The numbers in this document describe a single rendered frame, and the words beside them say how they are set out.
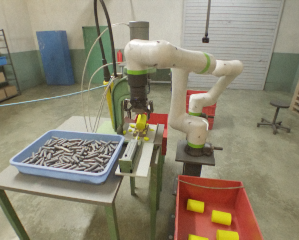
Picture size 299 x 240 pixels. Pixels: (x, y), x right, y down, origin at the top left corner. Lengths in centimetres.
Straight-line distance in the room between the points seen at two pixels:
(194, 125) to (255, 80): 617
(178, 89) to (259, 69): 613
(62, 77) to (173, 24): 446
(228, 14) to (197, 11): 99
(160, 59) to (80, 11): 682
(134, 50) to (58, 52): 667
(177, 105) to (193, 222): 75
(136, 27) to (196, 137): 76
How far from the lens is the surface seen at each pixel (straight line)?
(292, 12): 750
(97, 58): 716
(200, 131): 117
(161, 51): 68
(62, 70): 741
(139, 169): 100
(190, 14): 657
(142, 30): 113
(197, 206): 127
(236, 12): 680
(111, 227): 108
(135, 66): 77
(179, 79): 114
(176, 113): 121
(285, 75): 768
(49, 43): 752
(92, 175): 94
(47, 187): 110
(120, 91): 125
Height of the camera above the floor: 165
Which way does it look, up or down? 25 degrees down
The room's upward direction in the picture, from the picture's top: straight up
